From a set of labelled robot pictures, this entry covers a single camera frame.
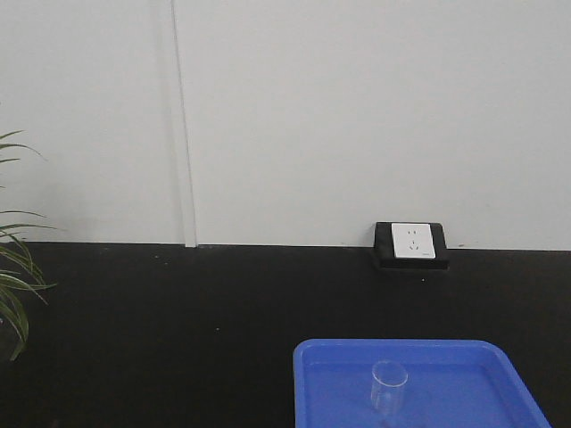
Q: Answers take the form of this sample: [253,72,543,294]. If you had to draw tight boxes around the clear glass beaker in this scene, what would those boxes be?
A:
[370,360,409,416]

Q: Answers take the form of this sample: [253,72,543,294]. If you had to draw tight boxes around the blue plastic tray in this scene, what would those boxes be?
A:
[294,339,549,427]

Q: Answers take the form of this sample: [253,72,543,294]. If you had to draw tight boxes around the black socket mounting box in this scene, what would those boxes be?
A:
[373,222,450,270]

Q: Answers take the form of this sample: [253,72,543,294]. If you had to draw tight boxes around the green potted plant leaves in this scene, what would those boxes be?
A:
[0,129,59,362]

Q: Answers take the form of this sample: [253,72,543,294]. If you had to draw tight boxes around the white wall power socket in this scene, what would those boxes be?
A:
[391,223,436,259]

